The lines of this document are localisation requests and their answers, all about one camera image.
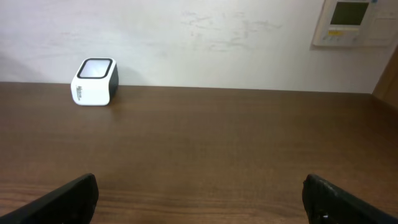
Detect white barcode scanner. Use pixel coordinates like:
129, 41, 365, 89
70, 57, 119, 106

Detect white wall control panel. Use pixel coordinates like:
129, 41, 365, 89
312, 0, 397, 47

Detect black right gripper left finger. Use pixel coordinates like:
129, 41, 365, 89
1, 174, 99, 224

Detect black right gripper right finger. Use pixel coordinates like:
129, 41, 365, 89
302, 174, 397, 224

